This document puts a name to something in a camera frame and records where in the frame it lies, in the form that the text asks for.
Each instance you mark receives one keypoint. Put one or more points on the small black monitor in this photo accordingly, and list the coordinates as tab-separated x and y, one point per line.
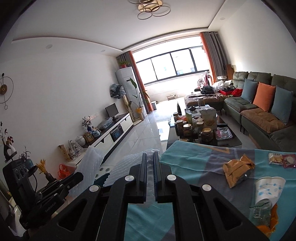
112	111

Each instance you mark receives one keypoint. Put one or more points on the white tv cabinet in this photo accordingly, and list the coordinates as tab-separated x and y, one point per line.
105	142

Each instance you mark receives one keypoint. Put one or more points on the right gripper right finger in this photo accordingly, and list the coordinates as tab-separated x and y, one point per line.
200	212

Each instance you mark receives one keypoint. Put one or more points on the gold ring ceiling lamp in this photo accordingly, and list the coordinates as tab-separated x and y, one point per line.
149	8

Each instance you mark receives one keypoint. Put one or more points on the green clear plastic wrapper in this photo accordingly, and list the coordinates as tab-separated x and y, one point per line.
260	213

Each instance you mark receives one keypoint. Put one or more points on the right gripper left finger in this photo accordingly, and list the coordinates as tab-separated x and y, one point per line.
101	214

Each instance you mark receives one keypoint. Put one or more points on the orange cushion far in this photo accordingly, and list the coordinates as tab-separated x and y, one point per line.
264	96

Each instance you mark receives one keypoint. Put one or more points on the blue cushion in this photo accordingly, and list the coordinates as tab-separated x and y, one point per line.
282	104
249	90

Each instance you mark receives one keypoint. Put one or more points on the blue cushion far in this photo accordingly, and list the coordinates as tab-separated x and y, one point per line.
249	90

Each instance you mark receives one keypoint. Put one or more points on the black framed window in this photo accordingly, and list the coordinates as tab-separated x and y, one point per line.
177	63

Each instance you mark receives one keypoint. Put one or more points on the orange plastic bag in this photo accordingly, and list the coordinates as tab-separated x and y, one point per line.
64	171

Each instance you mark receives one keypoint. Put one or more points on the potted green plant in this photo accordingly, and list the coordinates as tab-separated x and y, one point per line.
139	99

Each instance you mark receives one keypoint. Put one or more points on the gold snack wrapper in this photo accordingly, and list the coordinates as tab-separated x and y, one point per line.
237	170

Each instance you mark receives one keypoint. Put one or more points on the dark green sectional sofa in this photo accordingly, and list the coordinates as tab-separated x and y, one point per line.
266	130

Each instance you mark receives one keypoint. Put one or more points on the clear cracker packet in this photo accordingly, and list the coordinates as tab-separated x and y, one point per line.
275	158

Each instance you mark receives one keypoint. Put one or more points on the red snack packet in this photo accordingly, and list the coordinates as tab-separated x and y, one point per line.
289	161

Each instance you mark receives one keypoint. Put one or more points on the white blue paper cup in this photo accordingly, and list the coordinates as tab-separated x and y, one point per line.
268	190

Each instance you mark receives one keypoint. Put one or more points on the blue cushion near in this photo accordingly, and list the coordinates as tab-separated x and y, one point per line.
282	104

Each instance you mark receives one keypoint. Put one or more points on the white standing air conditioner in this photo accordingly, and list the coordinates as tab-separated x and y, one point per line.
122	76

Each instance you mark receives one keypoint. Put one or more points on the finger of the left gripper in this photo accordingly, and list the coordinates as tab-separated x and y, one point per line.
61	187

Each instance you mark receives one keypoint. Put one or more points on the orange peel piece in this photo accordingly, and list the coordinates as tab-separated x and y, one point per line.
270	228

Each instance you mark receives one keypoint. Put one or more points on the black glass coffee table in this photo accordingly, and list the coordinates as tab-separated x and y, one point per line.
223	136

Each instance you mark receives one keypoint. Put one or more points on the covered standing fan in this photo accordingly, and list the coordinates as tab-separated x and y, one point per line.
117	91

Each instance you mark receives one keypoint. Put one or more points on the right orange grey curtain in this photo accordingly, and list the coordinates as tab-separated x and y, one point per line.
215	52

